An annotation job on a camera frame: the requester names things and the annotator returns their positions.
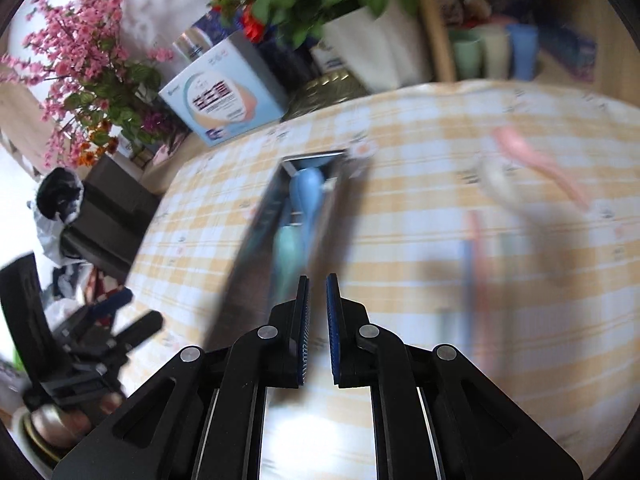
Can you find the beige cup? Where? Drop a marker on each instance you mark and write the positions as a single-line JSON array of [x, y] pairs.
[[495, 55]]

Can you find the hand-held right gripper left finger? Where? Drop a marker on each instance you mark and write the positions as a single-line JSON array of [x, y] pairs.
[[302, 330]]

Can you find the purple box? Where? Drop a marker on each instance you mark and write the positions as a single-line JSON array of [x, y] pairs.
[[570, 55]]

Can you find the small white box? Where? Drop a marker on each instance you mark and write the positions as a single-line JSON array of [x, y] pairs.
[[330, 60]]

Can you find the red rose plant white pot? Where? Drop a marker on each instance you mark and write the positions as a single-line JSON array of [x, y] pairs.
[[380, 45]]

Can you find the perforated steel utensil tray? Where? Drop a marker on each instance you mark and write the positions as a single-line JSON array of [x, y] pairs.
[[255, 240]]

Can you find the grey white jacket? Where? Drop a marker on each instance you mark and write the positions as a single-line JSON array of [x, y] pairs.
[[45, 232]]

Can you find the blue spoon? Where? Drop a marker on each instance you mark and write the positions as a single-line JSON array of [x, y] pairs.
[[306, 190]]

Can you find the gold plastic tray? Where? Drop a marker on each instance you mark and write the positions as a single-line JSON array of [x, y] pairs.
[[325, 90]]

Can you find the dark blue printed box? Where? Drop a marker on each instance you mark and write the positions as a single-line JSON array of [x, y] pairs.
[[500, 0]]

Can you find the green spoon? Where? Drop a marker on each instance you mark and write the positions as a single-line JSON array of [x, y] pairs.
[[287, 255]]

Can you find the yellow plaid floral tablecloth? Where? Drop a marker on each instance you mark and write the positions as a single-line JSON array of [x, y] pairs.
[[425, 125]]

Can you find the blue cup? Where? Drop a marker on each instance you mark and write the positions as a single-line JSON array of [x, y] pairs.
[[524, 52]]

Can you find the light blue carton box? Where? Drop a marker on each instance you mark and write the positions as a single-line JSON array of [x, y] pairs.
[[220, 105]]

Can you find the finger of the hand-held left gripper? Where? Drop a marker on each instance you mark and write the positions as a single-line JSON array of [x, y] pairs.
[[114, 301], [145, 325]]

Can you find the pink chopstick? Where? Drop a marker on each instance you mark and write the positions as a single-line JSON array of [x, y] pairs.
[[481, 250]]

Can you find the white spoon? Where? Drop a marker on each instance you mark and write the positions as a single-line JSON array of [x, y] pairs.
[[492, 180]]

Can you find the silver metal cup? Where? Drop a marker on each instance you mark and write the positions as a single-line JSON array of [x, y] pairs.
[[192, 47]]

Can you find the pink spoon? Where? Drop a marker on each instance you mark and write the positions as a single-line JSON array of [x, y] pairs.
[[515, 145]]

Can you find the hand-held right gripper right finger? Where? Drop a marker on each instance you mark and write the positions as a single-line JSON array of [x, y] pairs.
[[334, 330]]

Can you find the pink blossom bouquet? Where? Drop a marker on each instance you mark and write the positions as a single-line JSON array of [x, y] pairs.
[[75, 60]]

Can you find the wooden shelf unit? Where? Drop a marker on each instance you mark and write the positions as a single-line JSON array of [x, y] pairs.
[[437, 35]]

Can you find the green cup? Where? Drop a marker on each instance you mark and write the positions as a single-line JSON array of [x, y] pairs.
[[465, 55]]

